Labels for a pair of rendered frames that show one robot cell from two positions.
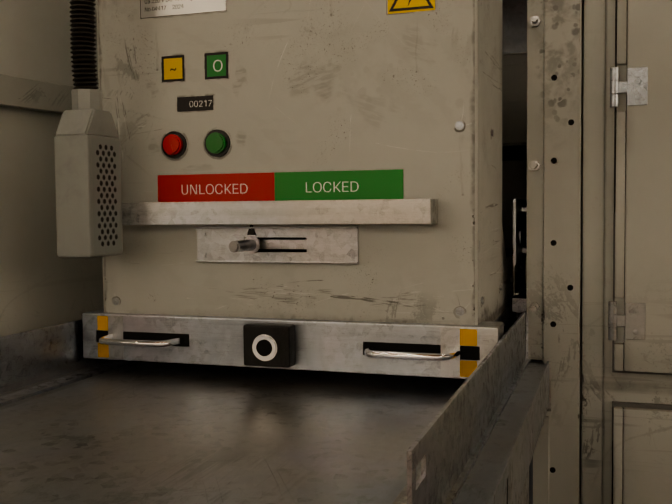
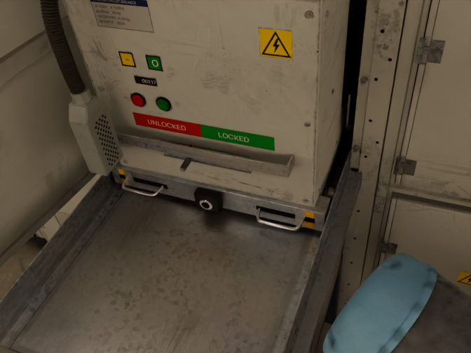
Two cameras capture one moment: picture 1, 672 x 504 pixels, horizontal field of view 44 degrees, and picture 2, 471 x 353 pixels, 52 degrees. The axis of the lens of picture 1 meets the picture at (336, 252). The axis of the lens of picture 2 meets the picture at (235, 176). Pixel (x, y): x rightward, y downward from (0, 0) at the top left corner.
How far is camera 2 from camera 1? 0.70 m
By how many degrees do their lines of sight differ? 42
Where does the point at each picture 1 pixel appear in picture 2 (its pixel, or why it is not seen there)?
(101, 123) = (93, 109)
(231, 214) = (178, 151)
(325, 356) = (237, 206)
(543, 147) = (370, 70)
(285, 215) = (208, 157)
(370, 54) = (251, 75)
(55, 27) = not seen: outside the picture
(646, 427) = (407, 208)
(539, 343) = (357, 162)
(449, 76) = (301, 97)
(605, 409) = (388, 193)
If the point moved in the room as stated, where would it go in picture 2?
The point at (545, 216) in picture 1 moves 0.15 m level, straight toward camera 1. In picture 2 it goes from (367, 107) to (358, 151)
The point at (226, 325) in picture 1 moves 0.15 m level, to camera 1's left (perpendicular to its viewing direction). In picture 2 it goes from (185, 185) to (123, 186)
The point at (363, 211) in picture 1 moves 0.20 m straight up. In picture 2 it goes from (251, 165) to (242, 79)
